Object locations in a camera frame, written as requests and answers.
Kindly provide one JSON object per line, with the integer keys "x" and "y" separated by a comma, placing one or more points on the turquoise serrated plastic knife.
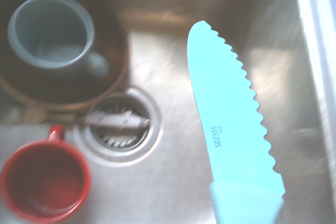
{"x": 231, "y": 129}

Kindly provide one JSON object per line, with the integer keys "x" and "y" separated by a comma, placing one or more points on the stainless steel double sink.
{"x": 183, "y": 51}

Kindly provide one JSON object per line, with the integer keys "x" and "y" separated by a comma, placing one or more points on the metal drain strainer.
{"x": 123, "y": 127}

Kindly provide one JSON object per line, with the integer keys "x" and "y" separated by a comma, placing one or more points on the small utensil in drain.
{"x": 115, "y": 120}

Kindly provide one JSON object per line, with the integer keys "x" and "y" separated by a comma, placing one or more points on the brown wooden bowl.
{"x": 110, "y": 77}

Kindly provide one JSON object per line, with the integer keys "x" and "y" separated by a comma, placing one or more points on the grey mug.
{"x": 52, "y": 35}

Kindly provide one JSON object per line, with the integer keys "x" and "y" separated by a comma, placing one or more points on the red cup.
{"x": 44, "y": 179}

